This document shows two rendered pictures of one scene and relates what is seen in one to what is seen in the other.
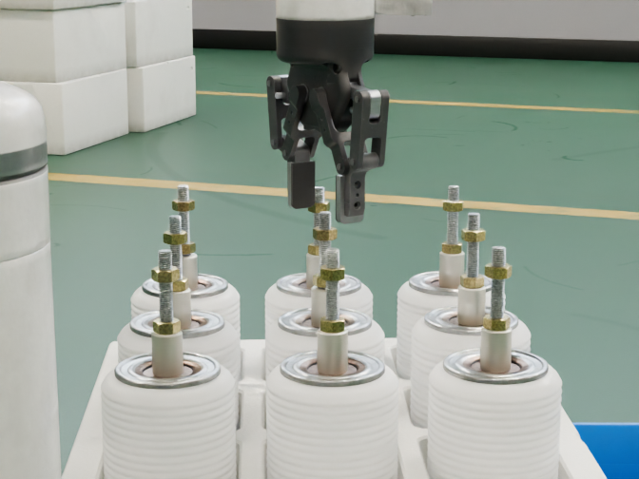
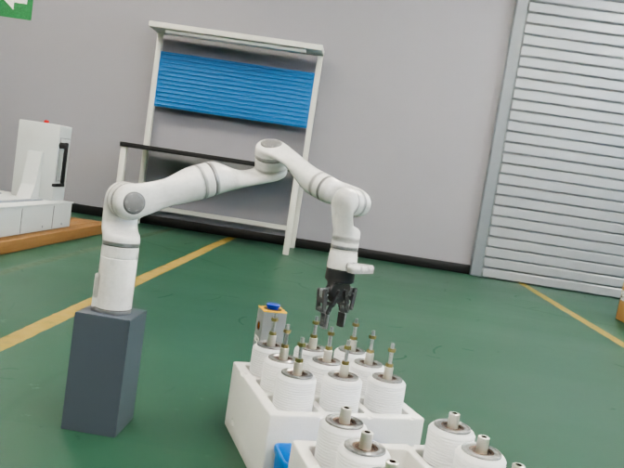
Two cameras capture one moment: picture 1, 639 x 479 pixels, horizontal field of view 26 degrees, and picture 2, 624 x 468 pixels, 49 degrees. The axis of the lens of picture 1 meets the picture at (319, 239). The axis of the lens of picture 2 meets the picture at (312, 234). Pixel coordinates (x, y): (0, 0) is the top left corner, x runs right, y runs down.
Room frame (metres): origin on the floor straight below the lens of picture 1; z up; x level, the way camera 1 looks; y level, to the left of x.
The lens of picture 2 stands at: (0.48, -1.61, 0.72)
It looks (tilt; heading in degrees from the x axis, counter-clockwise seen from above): 5 degrees down; 73
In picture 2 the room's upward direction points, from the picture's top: 9 degrees clockwise
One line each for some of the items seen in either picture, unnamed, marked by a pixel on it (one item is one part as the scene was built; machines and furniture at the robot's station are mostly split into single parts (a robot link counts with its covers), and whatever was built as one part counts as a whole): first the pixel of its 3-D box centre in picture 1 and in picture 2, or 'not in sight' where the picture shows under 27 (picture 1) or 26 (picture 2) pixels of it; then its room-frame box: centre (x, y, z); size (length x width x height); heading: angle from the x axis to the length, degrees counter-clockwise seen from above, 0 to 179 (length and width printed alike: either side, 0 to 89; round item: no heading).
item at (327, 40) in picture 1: (324, 69); (338, 283); (1.07, 0.00, 0.45); 0.08 x 0.08 x 0.09
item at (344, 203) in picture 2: not in sight; (346, 218); (1.06, -0.01, 0.62); 0.09 x 0.07 x 0.15; 32
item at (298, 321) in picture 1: (324, 322); (326, 361); (1.07, 0.00, 0.25); 0.08 x 0.08 x 0.01
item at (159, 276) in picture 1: (164, 274); not in sight; (0.95, 0.11, 0.32); 0.02 x 0.02 x 0.01; 33
